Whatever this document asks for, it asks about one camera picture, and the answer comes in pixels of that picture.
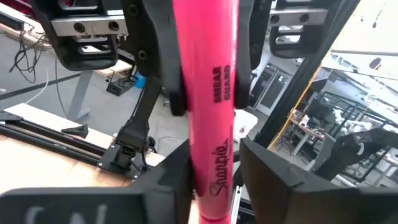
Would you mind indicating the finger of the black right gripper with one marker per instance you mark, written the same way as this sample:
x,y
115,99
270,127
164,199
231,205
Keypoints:
x,y
253,37
152,37

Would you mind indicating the pink Sharpie highlighter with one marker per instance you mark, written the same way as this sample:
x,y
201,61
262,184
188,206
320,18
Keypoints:
x,y
205,93

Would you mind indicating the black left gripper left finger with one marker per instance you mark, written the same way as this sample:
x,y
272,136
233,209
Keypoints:
x,y
168,199

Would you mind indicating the blue bucket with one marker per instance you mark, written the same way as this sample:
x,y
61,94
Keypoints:
x,y
140,81

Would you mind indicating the black aluminium rig frame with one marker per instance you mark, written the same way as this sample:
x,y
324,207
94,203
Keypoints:
x,y
306,67

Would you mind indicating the white trash bin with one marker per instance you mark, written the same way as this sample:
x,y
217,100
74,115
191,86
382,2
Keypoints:
x,y
245,119

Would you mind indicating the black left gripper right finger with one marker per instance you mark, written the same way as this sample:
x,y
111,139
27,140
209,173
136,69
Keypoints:
x,y
273,196

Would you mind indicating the wooden desk with grey legs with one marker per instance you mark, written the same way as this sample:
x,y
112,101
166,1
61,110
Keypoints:
x,y
79,93

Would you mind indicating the black mount device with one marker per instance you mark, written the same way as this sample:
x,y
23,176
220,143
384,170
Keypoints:
x,y
351,152

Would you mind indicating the black power strip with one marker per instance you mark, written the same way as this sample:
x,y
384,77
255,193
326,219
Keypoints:
x,y
119,87

